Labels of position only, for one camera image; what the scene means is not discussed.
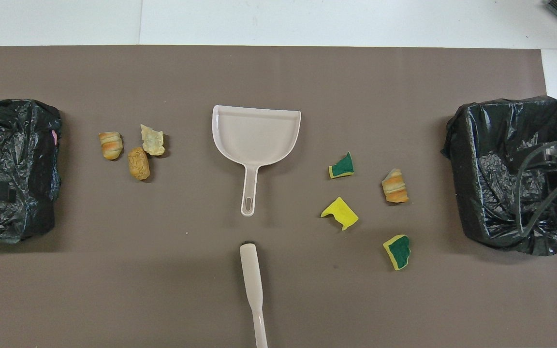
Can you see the tan bread piece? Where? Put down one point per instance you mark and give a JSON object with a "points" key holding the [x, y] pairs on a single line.
{"points": [[110, 145]]}

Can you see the brown bread roll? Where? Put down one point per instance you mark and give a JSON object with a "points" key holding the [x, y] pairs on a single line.
{"points": [[139, 163]]}

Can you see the pale torn bread piece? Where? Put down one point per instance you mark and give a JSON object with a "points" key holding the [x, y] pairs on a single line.
{"points": [[153, 141]]}

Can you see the striped orange bread piece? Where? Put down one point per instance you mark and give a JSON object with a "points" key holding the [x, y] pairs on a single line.
{"points": [[395, 186]]}

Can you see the green yellow sponge piece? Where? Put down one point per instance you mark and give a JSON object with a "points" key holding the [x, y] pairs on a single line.
{"points": [[342, 166], [397, 250]]}

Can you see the beige plastic dustpan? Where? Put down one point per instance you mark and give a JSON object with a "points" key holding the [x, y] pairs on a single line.
{"points": [[256, 135]]}

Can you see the black-bagged bin with pink spot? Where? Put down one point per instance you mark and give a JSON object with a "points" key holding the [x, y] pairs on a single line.
{"points": [[12, 145]]}

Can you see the black-bagged trash bin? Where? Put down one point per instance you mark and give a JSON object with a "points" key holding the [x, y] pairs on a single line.
{"points": [[491, 145]]}

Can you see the brown table mat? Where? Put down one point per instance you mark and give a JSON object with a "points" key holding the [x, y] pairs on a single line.
{"points": [[278, 72]]}

